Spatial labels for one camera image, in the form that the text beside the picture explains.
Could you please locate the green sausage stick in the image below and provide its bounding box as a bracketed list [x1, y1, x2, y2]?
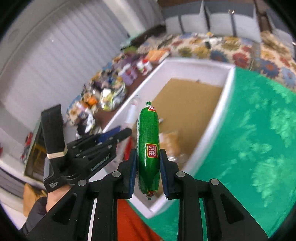
[137, 101, 160, 200]

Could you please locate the red snack packet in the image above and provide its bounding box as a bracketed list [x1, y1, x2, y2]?
[123, 137, 135, 161]

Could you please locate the bread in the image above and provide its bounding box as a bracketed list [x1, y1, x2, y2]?
[159, 132, 188, 170]

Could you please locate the pile of assorted snacks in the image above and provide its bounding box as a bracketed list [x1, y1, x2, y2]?
[67, 49, 170, 137]

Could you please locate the person's left hand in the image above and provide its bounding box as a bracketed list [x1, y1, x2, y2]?
[46, 185, 71, 212]

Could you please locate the orange red cloth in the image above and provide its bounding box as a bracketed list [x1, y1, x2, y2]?
[117, 199, 163, 241]

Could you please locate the green patterned tablecloth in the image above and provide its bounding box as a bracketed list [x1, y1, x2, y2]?
[128, 67, 296, 241]

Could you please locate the white cardboard storage box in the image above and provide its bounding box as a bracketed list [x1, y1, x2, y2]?
[87, 58, 236, 219]

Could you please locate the grey cushion left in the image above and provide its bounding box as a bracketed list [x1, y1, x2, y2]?
[162, 1, 208, 35]

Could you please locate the grey cushion right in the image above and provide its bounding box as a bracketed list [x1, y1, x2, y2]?
[266, 9, 295, 59]

